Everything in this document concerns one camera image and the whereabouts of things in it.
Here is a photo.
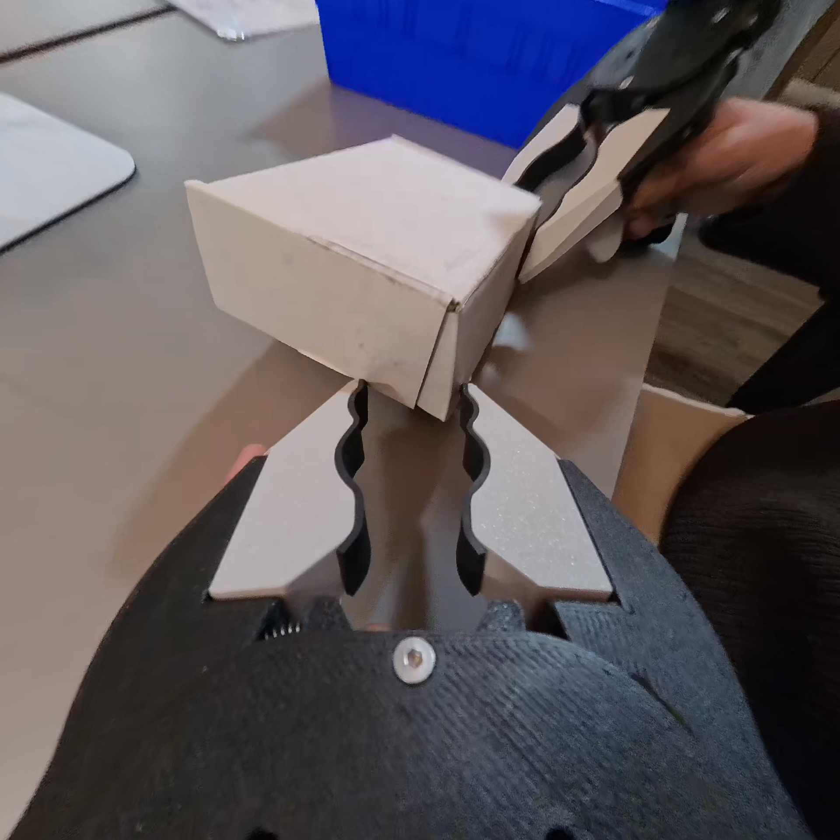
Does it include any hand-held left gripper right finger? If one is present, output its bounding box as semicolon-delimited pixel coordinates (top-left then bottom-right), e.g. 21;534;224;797
455;382;616;605

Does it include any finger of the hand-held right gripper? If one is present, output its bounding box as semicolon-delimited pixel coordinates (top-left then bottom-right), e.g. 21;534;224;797
500;104;593;193
517;107;672;284

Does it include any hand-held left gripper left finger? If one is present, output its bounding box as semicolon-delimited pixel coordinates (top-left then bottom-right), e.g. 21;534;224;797
207;379;373;608

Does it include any white cardboard box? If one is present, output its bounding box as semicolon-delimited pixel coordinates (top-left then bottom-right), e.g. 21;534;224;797
185;134;543;422

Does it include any person's right forearm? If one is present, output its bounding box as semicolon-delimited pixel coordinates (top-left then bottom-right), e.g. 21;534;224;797
699;105;840;303

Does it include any person's left hand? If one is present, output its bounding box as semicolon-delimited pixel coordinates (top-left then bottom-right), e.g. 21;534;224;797
223;445;268;487

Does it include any person's right hand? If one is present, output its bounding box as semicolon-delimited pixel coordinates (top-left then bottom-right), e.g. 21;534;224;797
622;97;823;242

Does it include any blue plastic bin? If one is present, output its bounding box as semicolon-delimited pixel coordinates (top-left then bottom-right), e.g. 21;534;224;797
315;0;670;148

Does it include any person's black sweater torso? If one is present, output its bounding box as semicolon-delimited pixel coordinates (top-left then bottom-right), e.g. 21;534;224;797
659;400;840;840

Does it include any person's dark trouser leg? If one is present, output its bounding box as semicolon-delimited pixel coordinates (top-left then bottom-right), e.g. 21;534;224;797
728;289;840;414

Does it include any laminated paper sheet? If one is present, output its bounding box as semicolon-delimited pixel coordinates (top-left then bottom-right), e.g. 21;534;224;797
164;0;322;42

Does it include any white document stand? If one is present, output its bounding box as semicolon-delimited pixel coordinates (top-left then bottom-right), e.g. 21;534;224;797
0;92;137;253

